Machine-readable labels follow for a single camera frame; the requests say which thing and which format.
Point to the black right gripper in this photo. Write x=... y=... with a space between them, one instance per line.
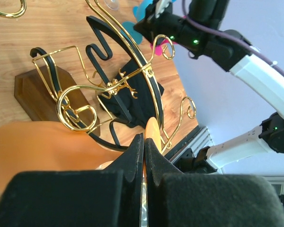
x=177 y=29

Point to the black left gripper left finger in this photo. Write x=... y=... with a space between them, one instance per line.
x=95 y=198

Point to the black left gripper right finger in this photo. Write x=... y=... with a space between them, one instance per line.
x=176 y=199

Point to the magenta wine glass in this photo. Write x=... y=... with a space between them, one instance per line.
x=161 y=48

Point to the blue wine glass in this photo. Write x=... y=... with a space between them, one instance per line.
x=128 y=26
x=139 y=11

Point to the clear wine glass back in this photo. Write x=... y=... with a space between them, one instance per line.
x=112 y=4

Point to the orange wine glass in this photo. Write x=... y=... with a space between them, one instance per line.
x=48 y=146

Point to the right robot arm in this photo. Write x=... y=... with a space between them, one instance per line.
x=235 y=54

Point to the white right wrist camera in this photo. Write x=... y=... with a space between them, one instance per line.
x=161 y=5

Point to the aluminium rail frame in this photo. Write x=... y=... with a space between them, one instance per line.
x=239 y=170

